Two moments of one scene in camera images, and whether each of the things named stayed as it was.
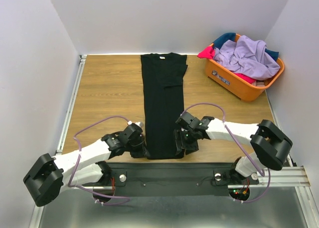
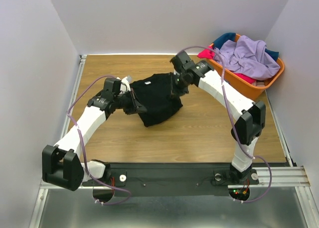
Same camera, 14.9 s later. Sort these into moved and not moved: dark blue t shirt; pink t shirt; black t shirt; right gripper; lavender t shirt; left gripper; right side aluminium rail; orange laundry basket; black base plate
Moved: left gripper; right gripper; black t shirt
Not moved: lavender t shirt; black base plate; orange laundry basket; dark blue t shirt; pink t shirt; right side aluminium rail
